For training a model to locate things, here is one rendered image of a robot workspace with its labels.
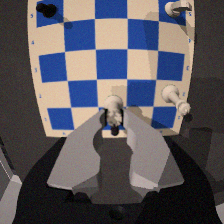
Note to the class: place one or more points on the blue and cream chessboard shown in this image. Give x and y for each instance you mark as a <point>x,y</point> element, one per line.
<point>91,49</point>

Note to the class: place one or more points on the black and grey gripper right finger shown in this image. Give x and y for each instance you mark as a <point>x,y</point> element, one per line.
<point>159,164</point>

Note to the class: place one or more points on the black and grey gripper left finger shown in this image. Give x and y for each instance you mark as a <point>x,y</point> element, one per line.
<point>71,165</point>

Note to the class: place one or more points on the black chess piece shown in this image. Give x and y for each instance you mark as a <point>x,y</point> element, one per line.
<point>47,10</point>
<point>114,130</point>

